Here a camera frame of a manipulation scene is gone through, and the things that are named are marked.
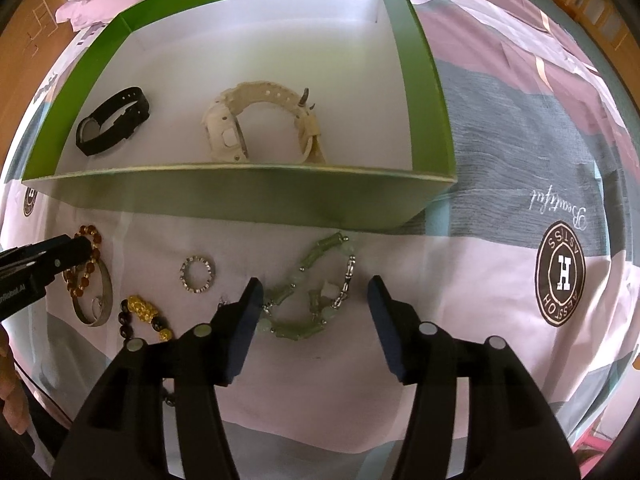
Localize black and gold bead bracelet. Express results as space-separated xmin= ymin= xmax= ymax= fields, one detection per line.
xmin=117 ymin=296 xmax=176 ymax=346

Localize wooden headboard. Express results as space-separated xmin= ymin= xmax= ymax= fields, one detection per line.
xmin=0 ymin=0 xmax=76 ymax=161

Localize wooden cabinets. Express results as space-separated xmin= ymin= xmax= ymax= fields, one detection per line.
xmin=492 ymin=0 xmax=640 ymax=63

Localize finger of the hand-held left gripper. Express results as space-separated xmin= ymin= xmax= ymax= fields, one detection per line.
xmin=0 ymin=234 xmax=103 ymax=288

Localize person's left hand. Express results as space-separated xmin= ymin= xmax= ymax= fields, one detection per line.
xmin=0 ymin=332 xmax=27 ymax=427

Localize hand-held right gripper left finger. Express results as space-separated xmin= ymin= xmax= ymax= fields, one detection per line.
xmin=52 ymin=277 xmax=264 ymax=480

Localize pink grey printed bed sheet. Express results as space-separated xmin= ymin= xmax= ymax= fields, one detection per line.
xmin=0 ymin=0 xmax=640 ymax=480

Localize silver bangle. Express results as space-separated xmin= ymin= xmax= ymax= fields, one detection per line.
xmin=70 ymin=257 xmax=114 ymax=328

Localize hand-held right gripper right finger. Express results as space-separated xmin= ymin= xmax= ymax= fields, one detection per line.
xmin=366 ymin=276 xmax=598 ymax=480

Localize amber bead bracelet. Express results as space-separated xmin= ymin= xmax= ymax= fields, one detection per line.
xmin=62 ymin=225 xmax=106 ymax=302

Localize green cardboard box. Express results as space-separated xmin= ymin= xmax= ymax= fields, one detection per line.
xmin=21 ymin=0 xmax=458 ymax=233

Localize black strap watch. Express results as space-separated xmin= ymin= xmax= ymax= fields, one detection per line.
xmin=75 ymin=87 xmax=151 ymax=157

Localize green jade bracelet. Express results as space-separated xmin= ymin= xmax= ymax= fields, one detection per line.
xmin=252 ymin=231 xmax=358 ymax=343

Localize white strap watch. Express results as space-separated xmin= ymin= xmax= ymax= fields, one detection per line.
xmin=201 ymin=81 xmax=328 ymax=165

